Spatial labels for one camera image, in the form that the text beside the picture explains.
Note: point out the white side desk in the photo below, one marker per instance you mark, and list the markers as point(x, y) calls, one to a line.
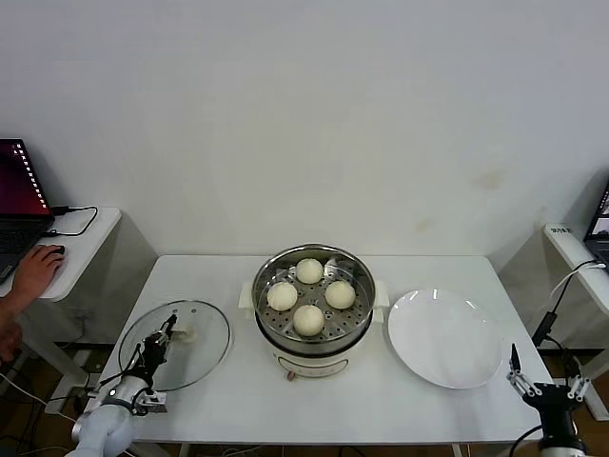
point(95, 238)
point(571, 247)

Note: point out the black computer mouse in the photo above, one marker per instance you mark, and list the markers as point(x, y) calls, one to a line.
point(59, 250)

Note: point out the person bare forearm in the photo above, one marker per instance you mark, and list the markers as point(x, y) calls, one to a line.
point(9, 309)

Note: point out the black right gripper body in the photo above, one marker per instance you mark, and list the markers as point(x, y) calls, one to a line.
point(554, 404)

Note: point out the round glass pot lid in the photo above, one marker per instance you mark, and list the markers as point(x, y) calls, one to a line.
point(209, 343)

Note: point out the white printed label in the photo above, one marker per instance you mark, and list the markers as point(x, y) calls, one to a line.
point(563, 231)

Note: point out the round white plate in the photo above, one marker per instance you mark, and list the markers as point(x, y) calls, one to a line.
point(442, 338)

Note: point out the person bare hand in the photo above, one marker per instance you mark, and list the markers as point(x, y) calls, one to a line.
point(35, 276)

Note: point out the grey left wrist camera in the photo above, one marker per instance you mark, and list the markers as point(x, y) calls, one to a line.
point(154, 404)

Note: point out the perforated steel steamer basket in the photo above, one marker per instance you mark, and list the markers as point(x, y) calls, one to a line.
point(266, 285)

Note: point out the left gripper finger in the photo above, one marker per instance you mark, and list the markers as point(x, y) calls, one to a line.
point(171, 325)
point(163, 337)

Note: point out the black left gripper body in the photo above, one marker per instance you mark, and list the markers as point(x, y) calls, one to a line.
point(154, 354)

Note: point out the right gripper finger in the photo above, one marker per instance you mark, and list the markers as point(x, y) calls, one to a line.
point(515, 362)
point(579, 386)

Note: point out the white table leg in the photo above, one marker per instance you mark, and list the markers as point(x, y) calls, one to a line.
point(185, 451)
point(462, 451)

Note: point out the white steamed baozi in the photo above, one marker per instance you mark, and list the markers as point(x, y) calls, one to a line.
point(340, 294)
point(281, 296)
point(308, 320)
point(308, 270)

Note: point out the cream electric cooker pot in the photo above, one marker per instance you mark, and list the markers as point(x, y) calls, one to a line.
point(309, 364)

